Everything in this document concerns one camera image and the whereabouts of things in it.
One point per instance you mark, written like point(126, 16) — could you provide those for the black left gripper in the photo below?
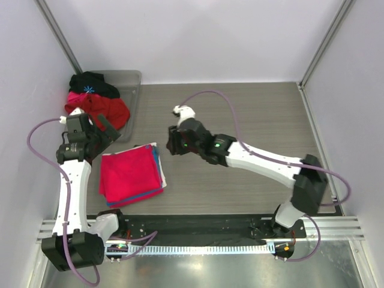
point(108, 137)

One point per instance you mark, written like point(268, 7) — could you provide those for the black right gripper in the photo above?
point(174, 144)

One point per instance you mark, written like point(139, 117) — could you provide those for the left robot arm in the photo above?
point(74, 242)

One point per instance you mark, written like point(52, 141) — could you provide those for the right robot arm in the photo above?
point(304, 176)

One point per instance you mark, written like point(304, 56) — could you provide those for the dark red t-shirt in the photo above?
point(115, 110)

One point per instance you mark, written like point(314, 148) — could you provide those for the folded pink t-shirt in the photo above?
point(138, 201)

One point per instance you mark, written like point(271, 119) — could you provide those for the pink t-shirt in bin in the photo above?
point(74, 97)

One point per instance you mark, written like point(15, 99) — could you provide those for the black t-shirt with blue print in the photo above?
point(92, 83)

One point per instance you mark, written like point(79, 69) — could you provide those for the grey plastic bin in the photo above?
point(128, 83)

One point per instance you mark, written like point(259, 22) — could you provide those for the folded blue t-shirt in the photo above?
point(156, 156)

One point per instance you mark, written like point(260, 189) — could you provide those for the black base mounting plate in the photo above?
point(209, 229)

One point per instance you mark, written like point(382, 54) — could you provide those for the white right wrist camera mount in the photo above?
point(183, 113)

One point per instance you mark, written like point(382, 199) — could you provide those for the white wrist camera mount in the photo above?
point(183, 113)
point(75, 112)

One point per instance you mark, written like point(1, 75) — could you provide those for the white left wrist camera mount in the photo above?
point(75, 112)

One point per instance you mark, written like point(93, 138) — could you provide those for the slotted white cable duct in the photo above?
point(115, 250)

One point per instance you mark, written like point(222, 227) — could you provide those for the left aluminium frame post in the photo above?
point(58, 34)

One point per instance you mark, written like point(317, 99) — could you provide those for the aluminium frame post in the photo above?
point(333, 28)
point(58, 34)

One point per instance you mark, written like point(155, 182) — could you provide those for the aluminium front rail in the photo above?
point(337, 228)

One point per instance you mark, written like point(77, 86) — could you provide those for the right aluminium frame post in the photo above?
point(333, 28)

